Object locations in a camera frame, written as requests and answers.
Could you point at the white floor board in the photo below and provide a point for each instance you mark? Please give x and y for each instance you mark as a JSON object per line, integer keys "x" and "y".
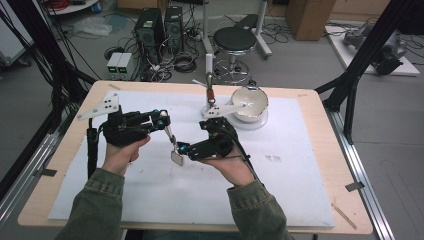
{"x": 340, "y": 50}

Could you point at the white plastic bag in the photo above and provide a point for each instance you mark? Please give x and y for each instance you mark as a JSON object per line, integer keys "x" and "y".
{"x": 93, "y": 26}

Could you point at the white round table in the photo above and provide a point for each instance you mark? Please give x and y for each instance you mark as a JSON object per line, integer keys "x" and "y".
{"x": 73, "y": 8}

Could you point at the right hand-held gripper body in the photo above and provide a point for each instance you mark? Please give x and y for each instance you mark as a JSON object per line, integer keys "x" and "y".
{"x": 216, "y": 140}

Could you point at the silver wristwatch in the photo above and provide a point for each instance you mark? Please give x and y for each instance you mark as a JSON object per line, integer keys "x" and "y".
{"x": 177, "y": 158}

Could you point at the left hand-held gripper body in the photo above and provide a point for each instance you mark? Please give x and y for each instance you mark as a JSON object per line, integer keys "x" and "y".
{"x": 126, "y": 128}

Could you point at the grey tape piece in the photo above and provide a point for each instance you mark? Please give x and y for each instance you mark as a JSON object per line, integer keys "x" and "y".
{"x": 355, "y": 186}
{"x": 49, "y": 172}

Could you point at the black metal frame stand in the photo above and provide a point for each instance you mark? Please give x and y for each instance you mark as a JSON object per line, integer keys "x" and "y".
{"x": 366, "y": 50}
{"x": 40, "y": 33}

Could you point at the blue tape roll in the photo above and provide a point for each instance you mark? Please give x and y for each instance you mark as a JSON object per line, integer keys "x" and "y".
{"x": 96, "y": 7}

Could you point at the white foam mat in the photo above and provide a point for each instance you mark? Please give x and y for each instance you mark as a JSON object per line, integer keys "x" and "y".
{"x": 293, "y": 150}

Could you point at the person's left hand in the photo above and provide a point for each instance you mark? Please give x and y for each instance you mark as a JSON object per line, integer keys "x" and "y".
{"x": 118, "y": 158}

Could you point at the white panel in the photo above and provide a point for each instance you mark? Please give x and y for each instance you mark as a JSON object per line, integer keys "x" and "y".
{"x": 10, "y": 43}

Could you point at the person's right hand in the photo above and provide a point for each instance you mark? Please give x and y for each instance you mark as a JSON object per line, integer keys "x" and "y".
{"x": 233, "y": 170}

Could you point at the white bench power supply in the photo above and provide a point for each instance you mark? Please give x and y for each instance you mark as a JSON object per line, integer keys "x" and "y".
{"x": 113, "y": 65}
{"x": 126, "y": 66}

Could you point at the black round stool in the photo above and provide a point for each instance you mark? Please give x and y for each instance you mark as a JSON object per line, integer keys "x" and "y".
{"x": 235, "y": 38}

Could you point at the white eggshell-shaped bowl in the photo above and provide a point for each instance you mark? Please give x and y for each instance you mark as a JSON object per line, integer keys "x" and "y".
{"x": 250, "y": 100}

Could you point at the tall brown cardboard box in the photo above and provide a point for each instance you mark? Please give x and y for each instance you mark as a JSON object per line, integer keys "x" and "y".
{"x": 310, "y": 20}

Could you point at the black computer tower green label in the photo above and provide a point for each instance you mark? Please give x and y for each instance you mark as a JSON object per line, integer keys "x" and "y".
{"x": 148, "y": 30}

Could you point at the aluminium rail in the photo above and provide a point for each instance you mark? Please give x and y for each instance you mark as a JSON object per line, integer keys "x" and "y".
{"x": 366, "y": 186}
{"x": 23, "y": 180}

